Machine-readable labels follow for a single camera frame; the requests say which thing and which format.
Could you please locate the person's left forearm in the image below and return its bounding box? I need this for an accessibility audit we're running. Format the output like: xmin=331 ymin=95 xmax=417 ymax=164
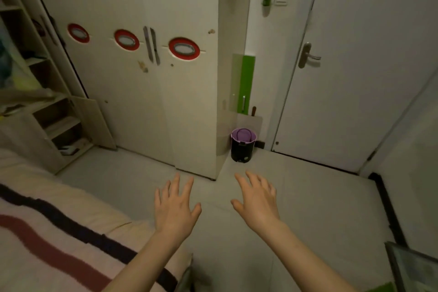
xmin=102 ymin=230 xmax=187 ymax=292

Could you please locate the pile of clothes and bags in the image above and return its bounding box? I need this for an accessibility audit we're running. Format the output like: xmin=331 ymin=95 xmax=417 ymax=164
xmin=0 ymin=37 xmax=57 ymax=116

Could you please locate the framed picture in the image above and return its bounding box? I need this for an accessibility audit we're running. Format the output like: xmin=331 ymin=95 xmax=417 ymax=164
xmin=385 ymin=241 xmax=438 ymax=292

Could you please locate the black baseboard strip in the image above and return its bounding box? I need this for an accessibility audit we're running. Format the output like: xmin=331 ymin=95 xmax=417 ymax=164
xmin=368 ymin=172 xmax=408 ymax=248

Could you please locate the medium red ring wardrobe ornament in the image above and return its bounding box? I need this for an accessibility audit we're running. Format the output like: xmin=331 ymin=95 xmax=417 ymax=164
xmin=114 ymin=29 xmax=140 ymax=51

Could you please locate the silver wardrobe handle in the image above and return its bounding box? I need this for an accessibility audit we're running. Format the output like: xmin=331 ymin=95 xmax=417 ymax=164
xmin=143 ymin=26 xmax=154 ymax=63
xmin=150 ymin=28 xmax=161 ymax=66

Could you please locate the person's left hand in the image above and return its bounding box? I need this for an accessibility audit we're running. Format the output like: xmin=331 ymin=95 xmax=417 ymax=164
xmin=154 ymin=172 xmax=202 ymax=238

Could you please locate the white leaning board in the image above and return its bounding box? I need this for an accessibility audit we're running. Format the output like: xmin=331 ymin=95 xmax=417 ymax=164
xmin=235 ymin=113 xmax=263 ymax=142

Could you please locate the large red ring wardrobe ornament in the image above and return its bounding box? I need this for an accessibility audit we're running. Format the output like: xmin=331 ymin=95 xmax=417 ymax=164
xmin=168 ymin=37 xmax=201 ymax=61

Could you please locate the purple bin liner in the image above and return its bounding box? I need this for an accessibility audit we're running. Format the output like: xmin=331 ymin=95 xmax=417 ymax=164
xmin=231 ymin=128 xmax=257 ymax=142

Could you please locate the striped bed blanket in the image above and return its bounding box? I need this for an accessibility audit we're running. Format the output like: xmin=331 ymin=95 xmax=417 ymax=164
xmin=0 ymin=147 xmax=193 ymax=292

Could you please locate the person's right hand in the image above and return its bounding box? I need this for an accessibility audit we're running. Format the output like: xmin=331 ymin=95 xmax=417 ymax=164
xmin=231 ymin=170 xmax=282 ymax=234

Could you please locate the black trash bin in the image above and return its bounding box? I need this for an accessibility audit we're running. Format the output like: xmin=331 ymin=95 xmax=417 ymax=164
xmin=231 ymin=128 xmax=257 ymax=163

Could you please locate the white open shelf unit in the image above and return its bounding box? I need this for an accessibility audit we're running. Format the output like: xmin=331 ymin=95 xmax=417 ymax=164
xmin=0 ymin=0 xmax=117 ymax=175

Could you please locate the green and white cabinet panel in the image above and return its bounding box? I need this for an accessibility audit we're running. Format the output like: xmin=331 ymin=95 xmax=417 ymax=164
xmin=230 ymin=54 xmax=256 ymax=115

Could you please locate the metal door handle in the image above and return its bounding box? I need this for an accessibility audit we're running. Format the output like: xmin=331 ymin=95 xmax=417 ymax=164
xmin=298 ymin=42 xmax=322 ymax=69

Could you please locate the person's right forearm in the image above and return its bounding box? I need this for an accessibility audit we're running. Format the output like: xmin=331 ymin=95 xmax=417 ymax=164
xmin=262 ymin=222 xmax=358 ymax=292

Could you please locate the white room door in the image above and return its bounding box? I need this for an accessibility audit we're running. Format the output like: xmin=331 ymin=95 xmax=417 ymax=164
xmin=272 ymin=0 xmax=438 ymax=175

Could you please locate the white wardrobe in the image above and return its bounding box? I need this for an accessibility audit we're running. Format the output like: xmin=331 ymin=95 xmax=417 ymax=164
xmin=22 ymin=0 xmax=254 ymax=181

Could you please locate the small red ring wardrobe ornament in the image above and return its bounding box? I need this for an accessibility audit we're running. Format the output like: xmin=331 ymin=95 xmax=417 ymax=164
xmin=67 ymin=23 xmax=90 ymax=43

